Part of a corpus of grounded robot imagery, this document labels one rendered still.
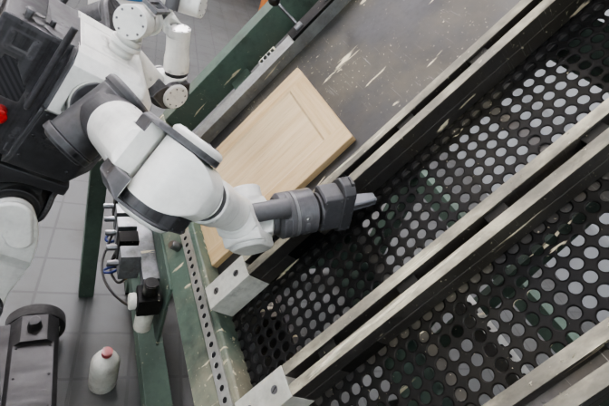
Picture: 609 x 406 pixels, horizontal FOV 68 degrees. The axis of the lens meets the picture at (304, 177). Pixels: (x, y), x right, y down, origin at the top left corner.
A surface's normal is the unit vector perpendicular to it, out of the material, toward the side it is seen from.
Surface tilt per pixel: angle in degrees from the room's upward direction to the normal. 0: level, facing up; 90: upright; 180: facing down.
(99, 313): 0
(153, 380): 0
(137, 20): 79
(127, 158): 72
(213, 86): 90
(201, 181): 65
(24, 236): 90
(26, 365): 0
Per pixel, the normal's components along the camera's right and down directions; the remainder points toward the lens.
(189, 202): 0.44, 0.24
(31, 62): 0.36, 0.61
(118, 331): 0.32, -0.80
